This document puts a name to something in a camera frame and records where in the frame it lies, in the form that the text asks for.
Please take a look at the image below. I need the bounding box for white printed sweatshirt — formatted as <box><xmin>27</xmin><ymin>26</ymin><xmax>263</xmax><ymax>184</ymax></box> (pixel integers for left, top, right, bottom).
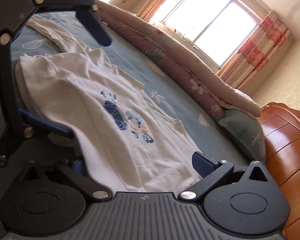
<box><xmin>15</xmin><ymin>15</ymin><xmax>201</xmax><ymax>193</ymax></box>

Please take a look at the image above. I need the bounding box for green flower pillow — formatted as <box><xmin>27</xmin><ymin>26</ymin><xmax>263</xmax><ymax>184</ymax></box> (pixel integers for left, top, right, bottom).
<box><xmin>218</xmin><ymin>109</ymin><xmax>266</xmax><ymax>163</ymax></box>

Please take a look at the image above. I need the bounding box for pink floral folded quilt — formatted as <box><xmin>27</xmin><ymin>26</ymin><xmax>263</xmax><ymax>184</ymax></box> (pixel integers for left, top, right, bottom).
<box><xmin>95</xmin><ymin>0</ymin><xmax>261</xmax><ymax>121</ymax></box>

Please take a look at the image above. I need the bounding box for wooden headboard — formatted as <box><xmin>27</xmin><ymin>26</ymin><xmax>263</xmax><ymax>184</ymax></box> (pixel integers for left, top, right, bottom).
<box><xmin>258</xmin><ymin>102</ymin><xmax>300</xmax><ymax>239</ymax></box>

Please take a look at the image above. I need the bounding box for window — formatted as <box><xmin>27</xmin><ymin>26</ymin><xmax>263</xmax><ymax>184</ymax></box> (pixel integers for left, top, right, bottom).
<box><xmin>150</xmin><ymin>0</ymin><xmax>261</xmax><ymax>72</ymax></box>

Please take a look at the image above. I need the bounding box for pink striped curtain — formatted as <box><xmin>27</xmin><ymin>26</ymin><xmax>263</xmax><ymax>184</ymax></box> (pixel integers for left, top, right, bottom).
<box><xmin>217</xmin><ymin>10</ymin><xmax>290</xmax><ymax>89</ymax></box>

